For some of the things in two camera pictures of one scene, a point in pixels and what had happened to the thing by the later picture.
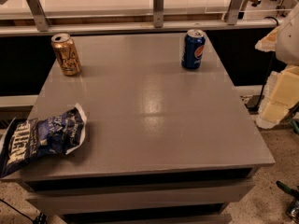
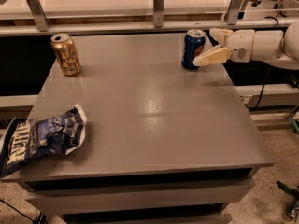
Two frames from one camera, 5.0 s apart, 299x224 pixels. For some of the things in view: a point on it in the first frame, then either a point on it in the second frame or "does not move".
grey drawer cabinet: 164,144 does not move
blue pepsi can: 192,49 does not move
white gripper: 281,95 -> 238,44
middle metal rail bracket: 158,7 does not move
